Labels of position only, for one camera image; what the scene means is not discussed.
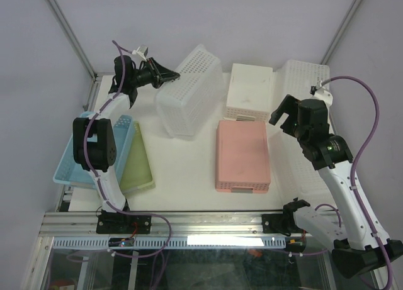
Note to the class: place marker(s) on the pink plastic basket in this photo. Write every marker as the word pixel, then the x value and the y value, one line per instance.
pixel 242 161

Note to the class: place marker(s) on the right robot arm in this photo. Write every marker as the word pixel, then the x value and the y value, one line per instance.
pixel 361 244

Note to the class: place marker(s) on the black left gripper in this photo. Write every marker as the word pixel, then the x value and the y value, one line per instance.
pixel 165 74

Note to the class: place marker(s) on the aluminium front rail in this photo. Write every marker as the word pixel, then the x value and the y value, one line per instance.
pixel 178 224

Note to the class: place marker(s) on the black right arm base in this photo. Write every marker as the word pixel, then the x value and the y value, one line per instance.
pixel 283 222

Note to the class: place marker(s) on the aluminium corner post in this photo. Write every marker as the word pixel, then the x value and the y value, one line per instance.
pixel 66 28
pixel 341 31

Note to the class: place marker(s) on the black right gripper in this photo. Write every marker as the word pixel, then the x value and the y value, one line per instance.
pixel 288 105

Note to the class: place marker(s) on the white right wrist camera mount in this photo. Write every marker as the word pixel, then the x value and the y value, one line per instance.
pixel 319 92

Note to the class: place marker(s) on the white slotted cable duct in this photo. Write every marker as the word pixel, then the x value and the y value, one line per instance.
pixel 155 243

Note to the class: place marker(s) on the left aluminium corner post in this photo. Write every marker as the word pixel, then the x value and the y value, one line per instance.
pixel 66 28

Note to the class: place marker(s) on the large white perforated basket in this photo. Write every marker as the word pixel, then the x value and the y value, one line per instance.
pixel 297 77

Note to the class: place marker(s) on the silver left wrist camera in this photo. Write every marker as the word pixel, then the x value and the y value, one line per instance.
pixel 143 50

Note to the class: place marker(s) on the yellow green plastic basket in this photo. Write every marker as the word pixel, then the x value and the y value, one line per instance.
pixel 137 175

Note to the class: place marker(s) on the light blue plastic basket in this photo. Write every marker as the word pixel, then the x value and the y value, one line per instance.
pixel 69 173

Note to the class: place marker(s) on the right aluminium corner post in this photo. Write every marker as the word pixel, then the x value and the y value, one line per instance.
pixel 341 31

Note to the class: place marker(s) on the cream white small basket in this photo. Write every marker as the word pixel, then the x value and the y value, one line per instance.
pixel 249 94

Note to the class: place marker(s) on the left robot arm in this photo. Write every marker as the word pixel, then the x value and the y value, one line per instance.
pixel 94 145

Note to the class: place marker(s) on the translucent white shallow basket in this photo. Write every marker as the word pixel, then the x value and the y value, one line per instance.
pixel 185 104

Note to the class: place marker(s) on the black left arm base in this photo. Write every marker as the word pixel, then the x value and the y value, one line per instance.
pixel 117 223

